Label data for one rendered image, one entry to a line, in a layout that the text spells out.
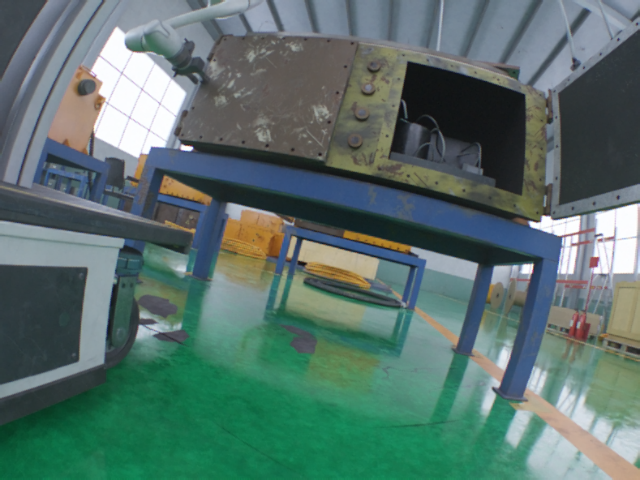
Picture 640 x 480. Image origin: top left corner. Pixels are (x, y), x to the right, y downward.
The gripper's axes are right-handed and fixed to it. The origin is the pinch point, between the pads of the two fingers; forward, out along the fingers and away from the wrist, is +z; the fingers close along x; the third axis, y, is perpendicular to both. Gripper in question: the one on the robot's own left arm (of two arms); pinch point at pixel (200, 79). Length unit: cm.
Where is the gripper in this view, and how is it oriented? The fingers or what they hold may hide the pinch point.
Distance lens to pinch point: 141.2
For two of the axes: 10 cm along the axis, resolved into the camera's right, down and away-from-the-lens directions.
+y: -1.7, 9.8, -0.7
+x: 9.7, 1.5, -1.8
